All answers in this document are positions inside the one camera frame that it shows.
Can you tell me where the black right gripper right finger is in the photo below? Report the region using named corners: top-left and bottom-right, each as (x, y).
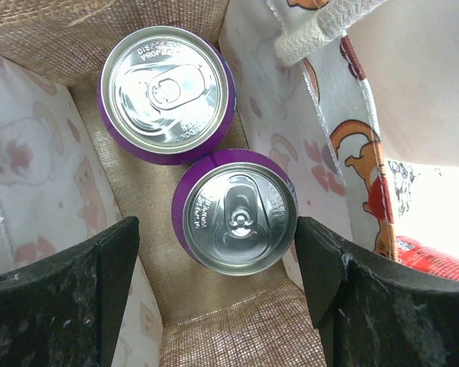
top-left (295, 217), bottom-right (459, 366)

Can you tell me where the purple Fanta can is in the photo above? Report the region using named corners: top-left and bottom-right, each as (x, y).
top-left (97, 26), bottom-right (236, 165)

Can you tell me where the upright red Coca-Cola can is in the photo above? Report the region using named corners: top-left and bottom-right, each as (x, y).
top-left (396, 235), bottom-right (459, 281)

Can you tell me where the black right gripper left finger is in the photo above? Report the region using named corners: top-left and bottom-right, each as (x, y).
top-left (0, 216), bottom-right (140, 366)

